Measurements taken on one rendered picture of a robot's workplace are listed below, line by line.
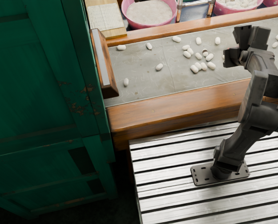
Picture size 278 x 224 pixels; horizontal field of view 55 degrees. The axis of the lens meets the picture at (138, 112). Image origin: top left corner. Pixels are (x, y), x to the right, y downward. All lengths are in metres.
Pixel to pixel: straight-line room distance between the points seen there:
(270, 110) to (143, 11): 0.89
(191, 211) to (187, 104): 0.37
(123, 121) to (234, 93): 0.43
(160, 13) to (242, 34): 0.52
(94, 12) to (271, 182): 1.01
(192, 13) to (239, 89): 0.56
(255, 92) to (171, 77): 0.51
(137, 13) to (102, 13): 0.17
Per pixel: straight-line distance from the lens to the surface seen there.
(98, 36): 1.08
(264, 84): 0.65
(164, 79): 1.08
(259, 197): 1.03
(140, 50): 1.18
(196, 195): 0.97
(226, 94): 1.06
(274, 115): 0.66
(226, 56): 1.01
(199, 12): 1.50
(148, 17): 1.34
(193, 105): 1.00
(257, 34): 0.92
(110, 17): 1.29
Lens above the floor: 1.59
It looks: 59 degrees down
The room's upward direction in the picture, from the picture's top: 1 degrees counter-clockwise
